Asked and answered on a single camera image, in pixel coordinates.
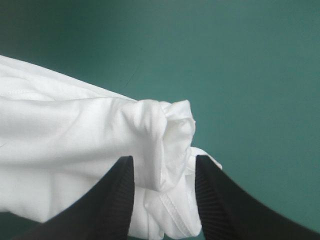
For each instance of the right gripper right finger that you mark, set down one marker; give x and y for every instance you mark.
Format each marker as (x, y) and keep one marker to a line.
(237, 207)

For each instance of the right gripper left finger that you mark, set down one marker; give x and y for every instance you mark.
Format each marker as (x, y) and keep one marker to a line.
(105, 207)

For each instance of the white T-shirt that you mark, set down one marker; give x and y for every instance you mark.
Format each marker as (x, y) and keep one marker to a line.
(75, 140)

